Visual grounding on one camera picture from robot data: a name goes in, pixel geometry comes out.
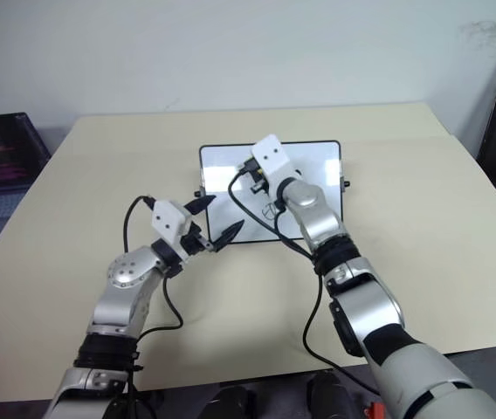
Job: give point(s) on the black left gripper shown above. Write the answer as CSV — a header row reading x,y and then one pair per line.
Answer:
x,y
192,242

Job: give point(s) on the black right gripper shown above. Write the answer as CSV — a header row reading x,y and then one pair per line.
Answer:
x,y
251,166

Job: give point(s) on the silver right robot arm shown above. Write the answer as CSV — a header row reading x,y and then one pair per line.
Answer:
x,y
318,218

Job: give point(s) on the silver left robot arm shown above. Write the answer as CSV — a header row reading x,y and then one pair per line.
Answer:
x,y
126,272

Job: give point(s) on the black-framed whiteboard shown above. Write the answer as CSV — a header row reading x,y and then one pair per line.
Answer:
x,y
222,183

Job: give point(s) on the black rounded shape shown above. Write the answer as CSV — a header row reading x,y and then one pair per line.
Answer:
x,y
331,397
232,401

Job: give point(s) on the small red object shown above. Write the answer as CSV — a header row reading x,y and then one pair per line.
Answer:
x,y
374,411

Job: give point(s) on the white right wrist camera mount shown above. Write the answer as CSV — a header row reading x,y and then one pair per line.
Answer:
x,y
272,159

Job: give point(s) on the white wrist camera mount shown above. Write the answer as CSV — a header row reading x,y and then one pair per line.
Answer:
x,y
272,159
169,222

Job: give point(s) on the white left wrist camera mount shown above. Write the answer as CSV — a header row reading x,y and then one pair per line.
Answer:
x,y
169,222

